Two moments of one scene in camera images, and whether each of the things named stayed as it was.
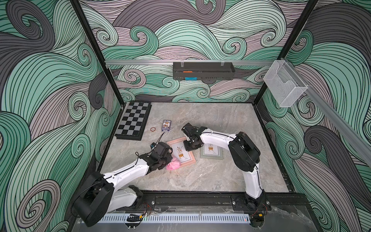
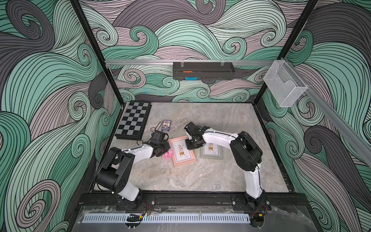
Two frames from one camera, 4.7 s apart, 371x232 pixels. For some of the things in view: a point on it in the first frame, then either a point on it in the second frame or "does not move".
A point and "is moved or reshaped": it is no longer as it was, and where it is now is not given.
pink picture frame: (184, 157) does not move
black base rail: (222, 201) does not move
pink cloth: (174, 164) is moved or reshaped
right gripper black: (189, 147) does not move
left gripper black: (169, 158) → (167, 147)
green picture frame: (209, 151) does not move
